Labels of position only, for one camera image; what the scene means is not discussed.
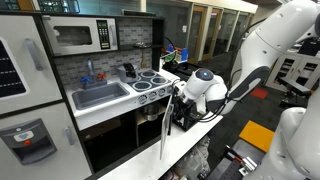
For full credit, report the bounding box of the white oven cabinet door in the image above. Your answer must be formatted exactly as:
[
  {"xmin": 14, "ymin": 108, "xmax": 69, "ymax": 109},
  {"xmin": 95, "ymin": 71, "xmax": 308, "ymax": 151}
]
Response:
[{"xmin": 160, "ymin": 95, "xmax": 174, "ymax": 160}]

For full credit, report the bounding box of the white storage cabinet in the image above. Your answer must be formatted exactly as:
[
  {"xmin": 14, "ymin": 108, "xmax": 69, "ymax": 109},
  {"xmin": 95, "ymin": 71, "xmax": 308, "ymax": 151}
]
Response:
[{"xmin": 265, "ymin": 52, "xmax": 320, "ymax": 91}]

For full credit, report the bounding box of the grey toy sink faucet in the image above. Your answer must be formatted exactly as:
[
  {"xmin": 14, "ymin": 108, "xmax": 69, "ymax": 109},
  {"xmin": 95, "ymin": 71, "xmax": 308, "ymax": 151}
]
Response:
[{"xmin": 80, "ymin": 59, "xmax": 107, "ymax": 89}]

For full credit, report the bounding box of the wooden slotted spatula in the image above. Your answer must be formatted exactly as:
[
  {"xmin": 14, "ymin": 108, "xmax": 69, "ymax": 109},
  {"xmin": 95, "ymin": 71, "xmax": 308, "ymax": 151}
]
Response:
[{"xmin": 141, "ymin": 49, "xmax": 147, "ymax": 69}]

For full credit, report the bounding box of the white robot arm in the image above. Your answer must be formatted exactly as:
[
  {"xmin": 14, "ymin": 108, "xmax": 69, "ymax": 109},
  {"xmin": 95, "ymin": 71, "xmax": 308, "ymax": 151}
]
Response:
[{"xmin": 177, "ymin": 0, "xmax": 320, "ymax": 180}]

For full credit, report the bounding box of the stainless steel pot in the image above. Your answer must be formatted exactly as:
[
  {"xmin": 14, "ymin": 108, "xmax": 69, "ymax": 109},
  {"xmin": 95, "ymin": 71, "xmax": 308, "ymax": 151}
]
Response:
[{"xmin": 143, "ymin": 104, "xmax": 159, "ymax": 121}]

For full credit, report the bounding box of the clear plastic bag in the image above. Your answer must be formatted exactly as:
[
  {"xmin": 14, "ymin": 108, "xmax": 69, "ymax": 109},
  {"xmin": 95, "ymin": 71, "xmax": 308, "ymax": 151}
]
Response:
[{"xmin": 174, "ymin": 136, "xmax": 210, "ymax": 180}]

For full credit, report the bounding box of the white toy kitchen unit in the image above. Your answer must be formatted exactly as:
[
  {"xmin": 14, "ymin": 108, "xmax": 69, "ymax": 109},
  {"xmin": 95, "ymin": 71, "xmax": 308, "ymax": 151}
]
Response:
[{"xmin": 0, "ymin": 9, "xmax": 183, "ymax": 180}]

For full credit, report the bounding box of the grey stove knob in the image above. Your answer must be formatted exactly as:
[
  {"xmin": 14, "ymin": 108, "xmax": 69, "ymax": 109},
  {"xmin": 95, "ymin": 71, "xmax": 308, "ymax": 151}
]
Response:
[
  {"xmin": 138, "ymin": 95, "xmax": 147, "ymax": 104},
  {"xmin": 158, "ymin": 88, "xmax": 165, "ymax": 97},
  {"xmin": 149, "ymin": 92, "xmax": 157, "ymax": 100}
]

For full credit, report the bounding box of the toy microwave oven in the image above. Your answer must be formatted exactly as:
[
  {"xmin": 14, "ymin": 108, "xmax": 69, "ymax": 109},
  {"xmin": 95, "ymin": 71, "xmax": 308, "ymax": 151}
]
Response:
[{"xmin": 42, "ymin": 15, "xmax": 118, "ymax": 56}]

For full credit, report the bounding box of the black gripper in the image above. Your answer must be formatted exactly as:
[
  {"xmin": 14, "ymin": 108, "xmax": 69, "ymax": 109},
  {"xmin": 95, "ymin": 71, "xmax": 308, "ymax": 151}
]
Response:
[{"xmin": 173, "ymin": 96, "xmax": 198, "ymax": 125}]

